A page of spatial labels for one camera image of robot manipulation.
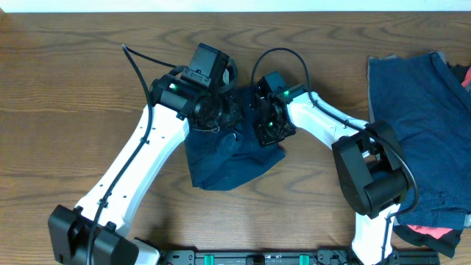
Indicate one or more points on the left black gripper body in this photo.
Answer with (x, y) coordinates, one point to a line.
(223, 113)

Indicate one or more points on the red garment in pile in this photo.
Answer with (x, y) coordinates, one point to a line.
(438, 232)

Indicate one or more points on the dark navy shorts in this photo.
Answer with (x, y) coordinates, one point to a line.
(227, 159)

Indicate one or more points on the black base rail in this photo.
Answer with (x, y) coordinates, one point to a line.
(317, 257)

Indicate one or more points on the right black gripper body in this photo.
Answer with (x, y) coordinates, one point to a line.
(271, 132)

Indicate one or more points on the blue denim garment pile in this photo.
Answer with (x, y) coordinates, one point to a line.
(391, 80)

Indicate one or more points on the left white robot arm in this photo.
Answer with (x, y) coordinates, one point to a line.
(197, 97)

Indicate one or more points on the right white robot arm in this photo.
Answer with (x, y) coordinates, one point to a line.
(368, 159)

